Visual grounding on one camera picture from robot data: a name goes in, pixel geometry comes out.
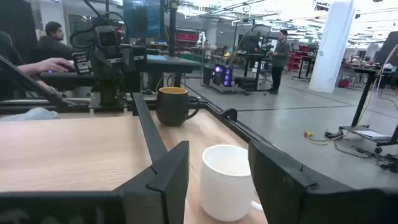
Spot computer tower purple lights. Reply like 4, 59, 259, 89
212, 63, 234, 88

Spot white pillar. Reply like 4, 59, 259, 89
308, 0, 356, 94

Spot black pole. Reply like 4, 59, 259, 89
168, 0, 178, 57

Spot grey cloth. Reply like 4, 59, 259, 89
0, 106, 60, 122

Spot standing person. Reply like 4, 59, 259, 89
267, 29, 292, 95

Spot dark brown mug yellow inside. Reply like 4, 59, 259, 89
155, 86, 201, 127

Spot black standing desk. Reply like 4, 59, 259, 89
235, 52, 272, 91

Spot red storage bins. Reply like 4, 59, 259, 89
287, 45, 309, 73

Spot yellow cable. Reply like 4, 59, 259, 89
303, 130, 332, 146

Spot seated person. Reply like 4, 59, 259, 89
36, 21, 76, 60

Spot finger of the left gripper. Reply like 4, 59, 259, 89
109, 58, 124, 81
92, 58, 108, 81

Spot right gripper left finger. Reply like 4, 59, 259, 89
114, 140, 191, 224

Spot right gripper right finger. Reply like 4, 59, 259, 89
248, 140, 318, 224

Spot computer monitor blue screen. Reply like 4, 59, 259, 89
122, 0, 165, 40

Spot person's hand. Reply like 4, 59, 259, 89
36, 57, 75, 74

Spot grey computer desk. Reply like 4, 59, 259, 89
39, 54, 202, 91

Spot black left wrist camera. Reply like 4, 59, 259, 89
94, 25, 119, 49

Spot white mug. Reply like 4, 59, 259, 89
198, 144, 264, 222

